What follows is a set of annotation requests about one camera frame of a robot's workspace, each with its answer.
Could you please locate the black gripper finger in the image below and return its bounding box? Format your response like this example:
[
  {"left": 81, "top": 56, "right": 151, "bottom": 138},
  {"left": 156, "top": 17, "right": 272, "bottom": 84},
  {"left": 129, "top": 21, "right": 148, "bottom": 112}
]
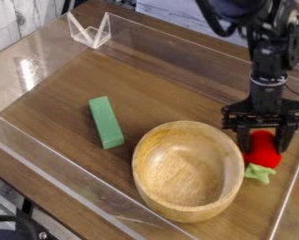
[
  {"left": 275, "top": 123, "right": 295, "bottom": 154},
  {"left": 236, "top": 126, "right": 249, "bottom": 153}
]

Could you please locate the red plush strawberry toy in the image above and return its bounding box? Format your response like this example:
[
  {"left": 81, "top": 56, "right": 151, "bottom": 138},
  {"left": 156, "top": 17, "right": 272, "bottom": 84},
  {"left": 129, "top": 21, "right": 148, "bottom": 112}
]
[{"left": 243, "top": 129, "right": 283, "bottom": 185}]

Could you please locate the green rectangular block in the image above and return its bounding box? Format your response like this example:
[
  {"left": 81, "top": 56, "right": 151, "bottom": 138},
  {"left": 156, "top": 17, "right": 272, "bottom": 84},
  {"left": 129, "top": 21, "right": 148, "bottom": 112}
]
[{"left": 89, "top": 97, "right": 124, "bottom": 149}]

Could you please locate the black table clamp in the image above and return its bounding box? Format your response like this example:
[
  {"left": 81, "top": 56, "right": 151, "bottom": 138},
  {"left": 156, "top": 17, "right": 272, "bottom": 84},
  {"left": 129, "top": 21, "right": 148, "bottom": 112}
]
[{"left": 14, "top": 199, "right": 58, "bottom": 240}]

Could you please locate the clear acrylic tray enclosure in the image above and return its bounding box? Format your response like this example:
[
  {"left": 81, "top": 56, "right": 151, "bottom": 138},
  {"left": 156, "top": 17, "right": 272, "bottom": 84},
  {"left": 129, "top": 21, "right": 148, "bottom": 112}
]
[{"left": 0, "top": 12, "right": 299, "bottom": 240}]

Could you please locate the wooden bowl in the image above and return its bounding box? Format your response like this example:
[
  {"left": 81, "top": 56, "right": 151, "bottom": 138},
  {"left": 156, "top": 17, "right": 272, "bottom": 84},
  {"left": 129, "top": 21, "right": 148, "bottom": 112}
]
[{"left": 131, "top": 121, "right": 244, "bottom": 223}]

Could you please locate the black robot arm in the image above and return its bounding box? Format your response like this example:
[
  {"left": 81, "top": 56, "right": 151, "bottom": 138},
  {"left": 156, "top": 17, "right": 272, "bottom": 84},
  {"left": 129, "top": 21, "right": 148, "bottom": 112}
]
[{"left": 195, "top": 0, "right": 299, "bottom": 153}]

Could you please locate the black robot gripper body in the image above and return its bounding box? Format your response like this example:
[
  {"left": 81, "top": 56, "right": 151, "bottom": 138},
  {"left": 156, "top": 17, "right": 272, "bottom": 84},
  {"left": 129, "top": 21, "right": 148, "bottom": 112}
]
[{"left": 220, "top": 73, "right": 299, "bottom": 130}]

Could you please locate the black cable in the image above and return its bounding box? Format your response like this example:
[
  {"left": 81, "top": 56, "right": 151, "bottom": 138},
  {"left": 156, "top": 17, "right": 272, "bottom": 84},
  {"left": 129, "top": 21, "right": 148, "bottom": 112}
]
[{"left": 0, "top": 214, "right": 30, "bottom": 240}]

